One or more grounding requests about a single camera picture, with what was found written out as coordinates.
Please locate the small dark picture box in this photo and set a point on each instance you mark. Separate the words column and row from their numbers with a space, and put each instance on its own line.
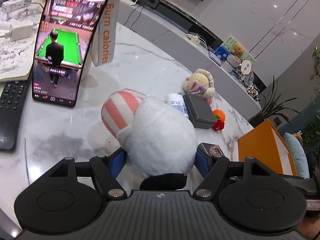
column 212, row 150

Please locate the scribbled paper notebook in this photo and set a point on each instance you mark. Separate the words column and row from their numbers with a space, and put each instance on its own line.
column 15, row 55

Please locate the flat silver box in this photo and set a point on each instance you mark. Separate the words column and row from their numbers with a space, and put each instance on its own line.
column 214, row 58

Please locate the white power strip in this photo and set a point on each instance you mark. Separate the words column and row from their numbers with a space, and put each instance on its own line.
column 193, row 38

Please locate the bushy green ivy plant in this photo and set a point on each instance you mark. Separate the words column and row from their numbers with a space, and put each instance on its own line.
column 312, row 132

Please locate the white and black panda plush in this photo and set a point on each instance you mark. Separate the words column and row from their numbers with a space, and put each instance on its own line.
column 160, row 135

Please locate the black white checkered toy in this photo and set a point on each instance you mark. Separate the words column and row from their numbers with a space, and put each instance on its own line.
column 253, row 91

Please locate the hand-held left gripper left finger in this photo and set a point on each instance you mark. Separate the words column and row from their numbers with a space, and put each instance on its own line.
column 117, row 161

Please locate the white rectangular carton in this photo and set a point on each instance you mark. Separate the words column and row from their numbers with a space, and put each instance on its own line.
column 16, row 3

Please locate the light blue cushion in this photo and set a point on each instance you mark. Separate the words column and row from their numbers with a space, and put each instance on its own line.
column 297, row 155

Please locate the small brown teddy bear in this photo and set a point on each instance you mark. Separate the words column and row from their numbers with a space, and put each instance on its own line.
column 237, row 50

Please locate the dark grey box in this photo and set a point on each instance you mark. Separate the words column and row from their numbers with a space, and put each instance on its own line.
column 200, row 110

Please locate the black remote control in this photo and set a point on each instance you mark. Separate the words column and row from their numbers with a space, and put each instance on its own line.
column 11, row 115

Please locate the white round paper fan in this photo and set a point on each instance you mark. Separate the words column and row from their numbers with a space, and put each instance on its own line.
column 245, row 66

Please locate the orange cardboard box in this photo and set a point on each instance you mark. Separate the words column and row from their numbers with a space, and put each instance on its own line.
column 257, row 150

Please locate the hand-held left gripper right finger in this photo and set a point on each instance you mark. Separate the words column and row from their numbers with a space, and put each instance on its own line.
column 203, row 161

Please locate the white marble tv cabinet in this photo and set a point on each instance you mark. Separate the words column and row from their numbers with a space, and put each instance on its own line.
column 170, row 30

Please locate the white charger plug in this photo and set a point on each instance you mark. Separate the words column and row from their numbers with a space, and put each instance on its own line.
column 17, row 30

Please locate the tall potted long-leaf plant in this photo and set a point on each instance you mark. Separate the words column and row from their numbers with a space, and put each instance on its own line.
column 272, row 105

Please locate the black smartphone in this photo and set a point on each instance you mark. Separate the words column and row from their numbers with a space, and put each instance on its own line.
column 62, row 50

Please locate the hanging green vine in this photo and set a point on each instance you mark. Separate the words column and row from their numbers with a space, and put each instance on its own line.
column 317, row 62

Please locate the cream crochet plush toy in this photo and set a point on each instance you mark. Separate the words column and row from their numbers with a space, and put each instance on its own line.
column 198, row 81

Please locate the knitted grey basket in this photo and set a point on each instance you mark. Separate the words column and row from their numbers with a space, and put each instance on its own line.
column 228, row 67
column 233, row 58

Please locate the white labelled bottle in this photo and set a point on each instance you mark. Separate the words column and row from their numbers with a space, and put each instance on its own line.
column 176, row 102

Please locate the patterned round fan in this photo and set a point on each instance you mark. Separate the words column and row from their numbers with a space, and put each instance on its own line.
column 248, row 78

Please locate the orange crochet fruit toy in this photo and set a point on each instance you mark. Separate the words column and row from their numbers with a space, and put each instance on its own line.
column 218, row 116

